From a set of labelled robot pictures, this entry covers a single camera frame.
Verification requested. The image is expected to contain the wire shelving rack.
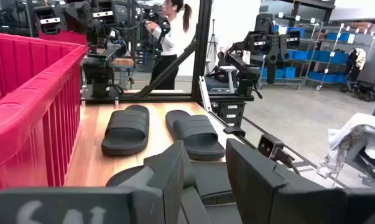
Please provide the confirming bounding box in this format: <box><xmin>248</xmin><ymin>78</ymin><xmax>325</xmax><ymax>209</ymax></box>
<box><xmin>257</xmin><ymin>12</ymin><xmax>325</xmax><ymax>91</ymax></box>
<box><xmin>305</xmin><ymin>23</ymin><xmax>375</xmax><ymax>91</ymax></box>

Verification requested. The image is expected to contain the black table edge bracket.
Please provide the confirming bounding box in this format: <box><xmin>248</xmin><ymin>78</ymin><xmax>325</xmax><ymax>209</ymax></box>
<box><xmin>223</xmin><ymin>125</ymin><xmax>247</xmax><ymax>138</ymax></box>

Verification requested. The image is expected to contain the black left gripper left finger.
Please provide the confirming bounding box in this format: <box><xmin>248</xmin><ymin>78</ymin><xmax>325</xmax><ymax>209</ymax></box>
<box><xmin>0</xmin><ymin>139</ymin><xmax>187</xmax><ymax>224</ymax></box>

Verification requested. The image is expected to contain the grey chair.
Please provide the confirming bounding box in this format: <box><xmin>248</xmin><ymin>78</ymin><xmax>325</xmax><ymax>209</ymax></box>
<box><xmin>345</xmin><ymin>136</ymin><xmax>375</xmax><ymax>188</ymax></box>

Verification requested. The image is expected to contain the person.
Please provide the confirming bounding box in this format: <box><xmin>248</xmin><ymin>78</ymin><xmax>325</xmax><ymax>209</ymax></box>
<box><xmin>144</xmin><ymin>0</ymin><xmax>193</xmax><ymax>91</ymax></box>

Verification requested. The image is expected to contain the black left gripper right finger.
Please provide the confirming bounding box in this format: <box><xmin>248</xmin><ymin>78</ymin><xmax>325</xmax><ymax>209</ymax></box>
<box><xmin>225</xmin><ymin>138</ymin><xmax>375</xmax><ymax>224</ymax></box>

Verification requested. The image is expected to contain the black cart with bag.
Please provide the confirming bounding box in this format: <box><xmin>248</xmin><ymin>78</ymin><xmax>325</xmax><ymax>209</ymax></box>
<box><xmin>339</xmin><ymin>48</ymin><xmax>375</xmax><ymax>103</ymax></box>

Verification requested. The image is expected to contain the red plastic ribbed bin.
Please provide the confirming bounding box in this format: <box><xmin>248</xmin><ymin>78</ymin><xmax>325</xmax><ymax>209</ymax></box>
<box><xmin>0</xmin><ymin>30</ymin><xmax>90</xmax><ymax>196</ymax></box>

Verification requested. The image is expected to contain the black frame diagonal brace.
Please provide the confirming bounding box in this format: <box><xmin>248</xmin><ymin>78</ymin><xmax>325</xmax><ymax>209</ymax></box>
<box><xmin>137</xmin><ymin>39</ymin><xmax>199</xmax><ymax>99</ymax></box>

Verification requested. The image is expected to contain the black rubber slide sandal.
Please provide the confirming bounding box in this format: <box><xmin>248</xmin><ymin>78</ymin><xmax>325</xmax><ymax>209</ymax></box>
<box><xmin>101</xmin><ymin>105</ymin><xmax>150</xmax><ymax>157</ymax></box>
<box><xmin>165</xmin><ymin>110</ymin><xmax>226</xmax><ymax>161</ymax></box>

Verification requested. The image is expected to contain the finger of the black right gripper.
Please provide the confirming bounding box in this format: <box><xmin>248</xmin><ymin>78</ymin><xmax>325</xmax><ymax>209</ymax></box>
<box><xmin>92</xmin><ymin>0</ymin><xmax>119</xmax><ymax>28</ymax></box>
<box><xmin>33</xmin><ymin>5</ymin><xmax>63</xmax><ymax>35</ymax></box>

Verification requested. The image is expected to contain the silver metal bar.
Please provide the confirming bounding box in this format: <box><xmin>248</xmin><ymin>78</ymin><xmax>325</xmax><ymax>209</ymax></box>
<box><xmin>198</xmin><ymin>75</ymin><xmax>213</xmax><ymax>113</ymax></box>

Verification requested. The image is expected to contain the black tripod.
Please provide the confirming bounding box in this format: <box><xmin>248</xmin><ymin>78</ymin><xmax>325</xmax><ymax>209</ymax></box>
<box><xmin>205</xmin><ymin>18</ymin><xmax>220</xmax><ymax>60</ymax></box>

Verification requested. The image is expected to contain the office chair with white armrest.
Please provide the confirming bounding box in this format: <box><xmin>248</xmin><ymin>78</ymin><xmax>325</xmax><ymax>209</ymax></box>
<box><xmin>205</xmin><ymin>51</ymin><xmax>238</xmax><ymax>95</ymax></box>

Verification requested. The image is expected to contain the black frame upright post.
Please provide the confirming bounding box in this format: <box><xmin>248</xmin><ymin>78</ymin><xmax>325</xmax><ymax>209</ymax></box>
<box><xmin>192</xmin><ymin>0</ymin><xmax>213</xmax><ymax>98</ymax></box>

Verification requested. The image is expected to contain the black camera cable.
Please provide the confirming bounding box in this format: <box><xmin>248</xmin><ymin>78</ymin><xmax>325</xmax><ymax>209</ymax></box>
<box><xmin>277</xmin><ymin>148</ymin><xmax>302</xmax><ymax>175</ymax></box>

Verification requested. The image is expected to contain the black box with white labels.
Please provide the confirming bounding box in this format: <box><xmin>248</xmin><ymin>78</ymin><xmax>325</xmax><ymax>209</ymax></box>
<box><xmin>211</xmin><ymin>101</ymin><xmax>247</xmax><ymax>128</ymax></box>

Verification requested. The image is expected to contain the white crumpled cloth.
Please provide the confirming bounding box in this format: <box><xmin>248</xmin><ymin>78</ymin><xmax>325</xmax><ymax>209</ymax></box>
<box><xmin>316</xmin><ymin>113</ymin><xmax>375</xmax><ymax>180</ymax></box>

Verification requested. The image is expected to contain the small black table camera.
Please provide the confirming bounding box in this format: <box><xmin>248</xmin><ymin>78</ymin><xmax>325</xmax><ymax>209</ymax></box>
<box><xmin>257</xmin><ymin>133</ymin><xmax>287</xmax><ymax>161</ymax></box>

